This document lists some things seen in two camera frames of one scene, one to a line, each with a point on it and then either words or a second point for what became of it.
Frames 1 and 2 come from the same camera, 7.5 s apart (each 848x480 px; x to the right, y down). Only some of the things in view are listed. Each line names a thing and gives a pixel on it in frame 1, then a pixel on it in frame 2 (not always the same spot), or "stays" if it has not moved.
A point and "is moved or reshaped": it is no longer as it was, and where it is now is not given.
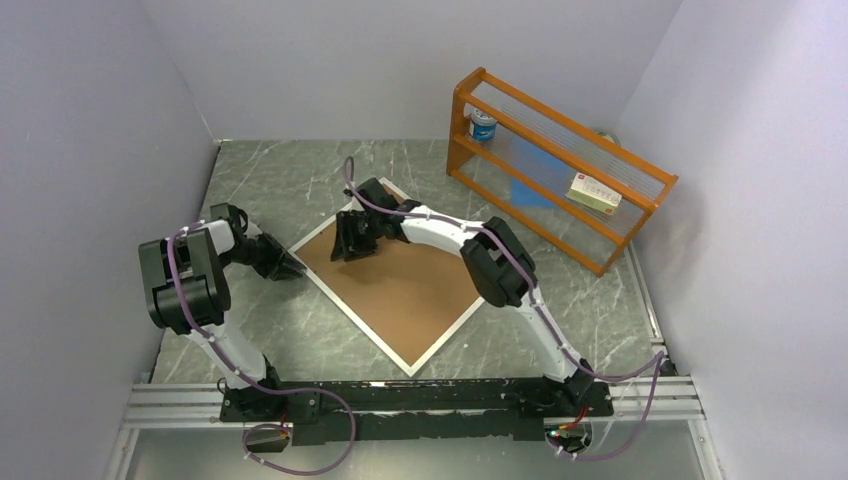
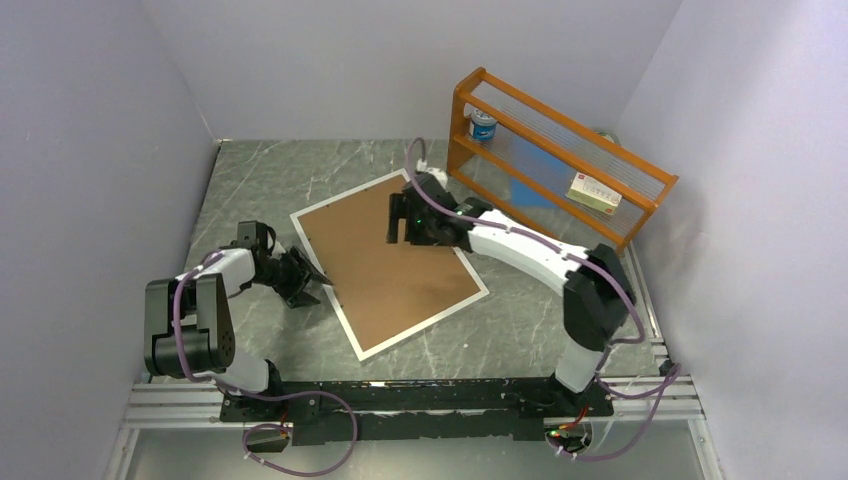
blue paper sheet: x=538 y=165 stays
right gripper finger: x=366 y=241 to x=417 y=232
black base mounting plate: x=384 y=411 stays
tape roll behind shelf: x=609 y=137 stays
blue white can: x=482 y=125 stays
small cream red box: x=594 y=193 stays
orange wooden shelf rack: x=574 y=189 stays
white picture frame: x=331 y=220 is moved or reshaped
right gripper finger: x=346 y=245 to x=398 y=208
